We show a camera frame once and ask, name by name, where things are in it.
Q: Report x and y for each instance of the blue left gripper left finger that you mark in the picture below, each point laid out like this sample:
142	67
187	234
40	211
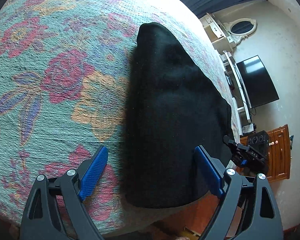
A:
90	171

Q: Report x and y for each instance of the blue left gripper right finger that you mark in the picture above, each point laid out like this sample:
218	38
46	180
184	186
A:
212	171

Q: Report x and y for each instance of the black pants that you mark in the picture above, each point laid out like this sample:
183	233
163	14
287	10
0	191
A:
172	108

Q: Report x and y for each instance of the brown wooden cabinet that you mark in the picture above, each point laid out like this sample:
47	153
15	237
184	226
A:
276	143

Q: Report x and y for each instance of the black flat television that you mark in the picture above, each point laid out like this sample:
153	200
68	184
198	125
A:
257	82

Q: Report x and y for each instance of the white tv cabinet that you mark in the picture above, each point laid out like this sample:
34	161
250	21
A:
240	96

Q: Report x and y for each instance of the floral bedspread bed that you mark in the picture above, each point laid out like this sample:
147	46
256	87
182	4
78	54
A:
64	70

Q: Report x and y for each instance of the white vanity dresser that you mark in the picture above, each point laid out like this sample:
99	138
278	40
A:
218	35

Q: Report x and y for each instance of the oval white framed mirror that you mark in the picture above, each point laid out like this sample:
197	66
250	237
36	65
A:
240	29

